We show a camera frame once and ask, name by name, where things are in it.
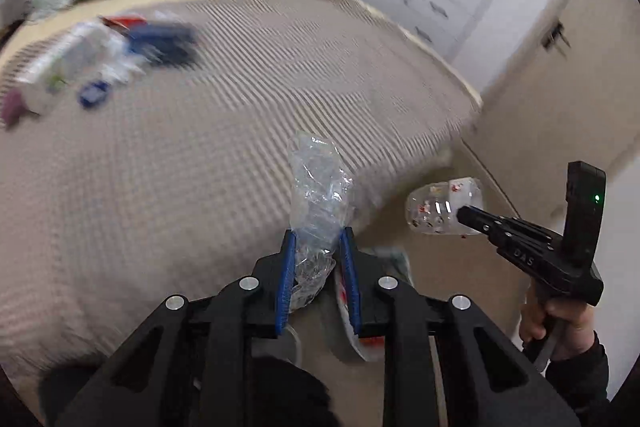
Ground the black right sleeve forearm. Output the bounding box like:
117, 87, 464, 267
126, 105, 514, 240
546, 334, 611, 426

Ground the clear plastic cup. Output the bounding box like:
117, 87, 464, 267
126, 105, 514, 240
405, 176, 484, 236

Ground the brown checkered blanket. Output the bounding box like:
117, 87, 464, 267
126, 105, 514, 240
1, 0, 480, 381

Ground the yellow bed sheet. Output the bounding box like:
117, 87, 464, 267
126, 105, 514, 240
1, 0, 482, 120

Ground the red snack wrapper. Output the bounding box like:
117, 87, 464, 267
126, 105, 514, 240
100, 15, 148, 32

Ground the blue snack wrapper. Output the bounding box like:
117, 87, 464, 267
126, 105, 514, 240
127, 24, 196, 66

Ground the clear plastic wrap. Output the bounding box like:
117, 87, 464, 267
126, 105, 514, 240
290, 133, 354, 312

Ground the clear trash bag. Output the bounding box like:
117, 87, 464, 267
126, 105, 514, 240
293, 247, 413, 363

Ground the person's right hand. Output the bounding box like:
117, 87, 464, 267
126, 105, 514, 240
518, 281, 596, 361

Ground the white cardboard box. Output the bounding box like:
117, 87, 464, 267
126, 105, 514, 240
15, 20, 126, 116

